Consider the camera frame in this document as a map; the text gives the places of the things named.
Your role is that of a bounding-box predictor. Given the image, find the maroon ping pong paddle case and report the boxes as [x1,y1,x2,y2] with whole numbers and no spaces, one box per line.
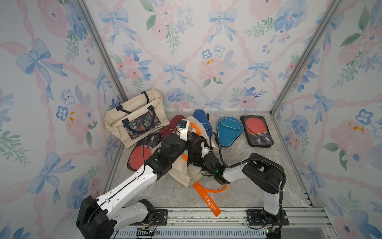
[159,115,185,139]

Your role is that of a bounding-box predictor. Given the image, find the cream canvas bag orange handles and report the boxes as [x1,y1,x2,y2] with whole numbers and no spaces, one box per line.
[150,115,228,217]

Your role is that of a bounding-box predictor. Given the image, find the teal ping pong paddle case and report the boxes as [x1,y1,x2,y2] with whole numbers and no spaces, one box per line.
[217,117,244,147]

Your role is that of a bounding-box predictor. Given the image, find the blue ping pong paddle case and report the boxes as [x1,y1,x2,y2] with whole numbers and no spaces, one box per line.
[193,110,212,136]

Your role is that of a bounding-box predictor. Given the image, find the cream canvas bag navy handles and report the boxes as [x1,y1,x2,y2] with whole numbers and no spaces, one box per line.
[104,89,169,148]

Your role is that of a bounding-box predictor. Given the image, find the black case red paddle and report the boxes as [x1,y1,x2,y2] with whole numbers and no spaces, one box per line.
[240,116,274,148]

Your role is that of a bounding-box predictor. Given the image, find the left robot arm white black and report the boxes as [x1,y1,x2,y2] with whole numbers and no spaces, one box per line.
[76,132,198,239]

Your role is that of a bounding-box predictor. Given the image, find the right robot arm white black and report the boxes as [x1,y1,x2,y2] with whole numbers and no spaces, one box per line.
[187,133,287,216]

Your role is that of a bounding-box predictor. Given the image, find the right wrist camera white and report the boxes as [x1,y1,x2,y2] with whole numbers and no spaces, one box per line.
[201,142,212,158]

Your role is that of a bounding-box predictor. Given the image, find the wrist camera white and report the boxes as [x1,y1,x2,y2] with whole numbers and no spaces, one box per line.
[177,119,190,142]
[201,142,212,158]

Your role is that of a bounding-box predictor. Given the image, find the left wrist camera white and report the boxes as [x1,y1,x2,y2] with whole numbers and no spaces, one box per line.
[177,119,190,142]

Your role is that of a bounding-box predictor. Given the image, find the black corrugated cable conduit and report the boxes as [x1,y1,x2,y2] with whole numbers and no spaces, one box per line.
[208,131,287,239]

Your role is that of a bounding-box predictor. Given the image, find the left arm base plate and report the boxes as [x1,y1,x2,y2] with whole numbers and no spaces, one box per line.
[131,209,168,226]

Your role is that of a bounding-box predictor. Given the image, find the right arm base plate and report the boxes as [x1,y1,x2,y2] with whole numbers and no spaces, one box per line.
[246,209,289,226]

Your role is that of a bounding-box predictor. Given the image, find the aluminium front rail frame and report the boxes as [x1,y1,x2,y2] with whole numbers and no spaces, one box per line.
[109,208,338,239]

